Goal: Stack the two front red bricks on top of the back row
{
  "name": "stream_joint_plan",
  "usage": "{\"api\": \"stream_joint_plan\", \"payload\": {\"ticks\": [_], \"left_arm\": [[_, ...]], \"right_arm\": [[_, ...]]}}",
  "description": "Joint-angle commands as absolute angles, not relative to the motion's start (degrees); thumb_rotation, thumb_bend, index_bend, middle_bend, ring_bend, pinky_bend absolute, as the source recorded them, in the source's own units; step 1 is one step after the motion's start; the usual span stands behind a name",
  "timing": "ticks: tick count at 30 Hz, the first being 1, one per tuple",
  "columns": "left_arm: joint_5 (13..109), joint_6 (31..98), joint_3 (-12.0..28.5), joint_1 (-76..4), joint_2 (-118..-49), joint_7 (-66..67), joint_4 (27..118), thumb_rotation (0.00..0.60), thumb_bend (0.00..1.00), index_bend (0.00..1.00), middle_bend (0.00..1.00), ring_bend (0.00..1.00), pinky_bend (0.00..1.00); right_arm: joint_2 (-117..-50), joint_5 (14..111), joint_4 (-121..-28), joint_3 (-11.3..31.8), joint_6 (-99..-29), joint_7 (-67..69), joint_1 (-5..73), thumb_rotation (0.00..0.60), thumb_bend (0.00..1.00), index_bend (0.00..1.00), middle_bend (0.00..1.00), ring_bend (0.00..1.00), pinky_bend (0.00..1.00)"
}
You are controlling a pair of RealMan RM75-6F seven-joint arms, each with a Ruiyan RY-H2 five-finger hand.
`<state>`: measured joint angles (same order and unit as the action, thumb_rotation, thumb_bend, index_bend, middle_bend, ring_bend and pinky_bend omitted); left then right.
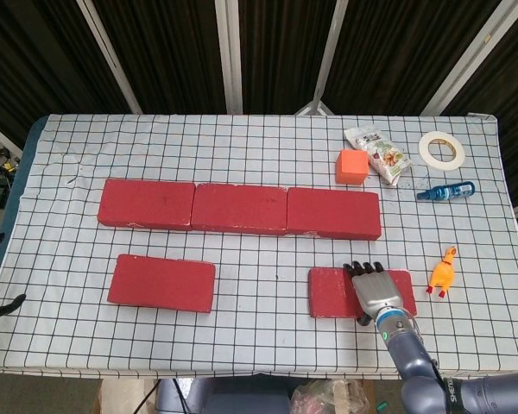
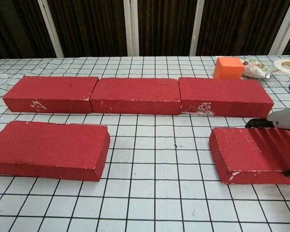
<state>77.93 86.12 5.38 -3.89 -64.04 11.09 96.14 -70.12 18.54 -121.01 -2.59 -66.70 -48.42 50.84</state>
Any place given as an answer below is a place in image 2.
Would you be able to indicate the white printed snack bag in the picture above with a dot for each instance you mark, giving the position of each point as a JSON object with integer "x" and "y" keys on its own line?
{"x": 253, "y": 70}

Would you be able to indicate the white tape roll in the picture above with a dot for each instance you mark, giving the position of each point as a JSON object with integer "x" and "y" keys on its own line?
{"x": 276, "y": 64}

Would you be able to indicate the white black grid tablecloth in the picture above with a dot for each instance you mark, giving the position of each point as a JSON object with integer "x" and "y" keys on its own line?
{"x": 145, "y": 193}

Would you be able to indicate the orange foam cube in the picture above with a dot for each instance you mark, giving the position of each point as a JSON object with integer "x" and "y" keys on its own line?
{"x": 228, "y": 68}

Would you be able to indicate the red brick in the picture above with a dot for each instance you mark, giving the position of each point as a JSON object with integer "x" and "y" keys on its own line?
{"x": 135, "y": 91}
{"x": 220, "y": 91}
{"x": 232, "y": 149}
{"x": 46, "y": 147}
{"x": 50, "y": 89}

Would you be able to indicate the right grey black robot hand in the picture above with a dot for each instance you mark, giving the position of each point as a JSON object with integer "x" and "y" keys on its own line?
{"x": 285, "y": 118}

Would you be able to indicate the dark brown curtain backdrop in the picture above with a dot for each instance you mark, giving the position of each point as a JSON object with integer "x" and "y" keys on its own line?
{"x": 94, "y": 26}

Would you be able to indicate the white screen frame post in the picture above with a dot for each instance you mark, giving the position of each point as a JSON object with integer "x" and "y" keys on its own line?
{"x": 281, "y": 36}
{"x": 128, "y": 26}
{"x": 50, "y": 31}
{"x": 197, "y": 26}

